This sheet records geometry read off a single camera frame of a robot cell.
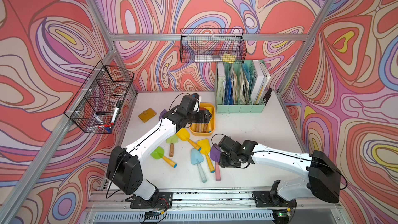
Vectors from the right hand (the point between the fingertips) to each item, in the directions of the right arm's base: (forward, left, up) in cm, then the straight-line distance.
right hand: (224, 167), depth 80 cm
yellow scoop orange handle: (+21, +22, -3) cm, 31 cm away
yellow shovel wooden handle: (+26, +10, -3) cm, 29 cm away
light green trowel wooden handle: (+19, +29, -4) cm, 35 cm away
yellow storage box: (+25, +8, -3) cm, 27 cm away
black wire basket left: (+22, +62, +26) cm, 71 cm away
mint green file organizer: (+45, -14, +14) cm, 49 cm away
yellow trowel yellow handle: (+25, +6, 0) cm, 26 cm away
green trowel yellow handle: (+10, +37, -3) cm, 38 cm away
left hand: (+22, +8, +17) cm, 29 cm away
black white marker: (+17, +50, +29) cm, 60 cm away
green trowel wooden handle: (+26, +14, -1) cm, 29 cm away
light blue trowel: (+7, +15, -4) cm, 17 cm away
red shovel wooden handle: (+40, +10, 0) cm, 41 cm away
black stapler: (+54, -41, -4) cm, 68 cm away
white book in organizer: (+46, -27, +20) cm, 57 cm away
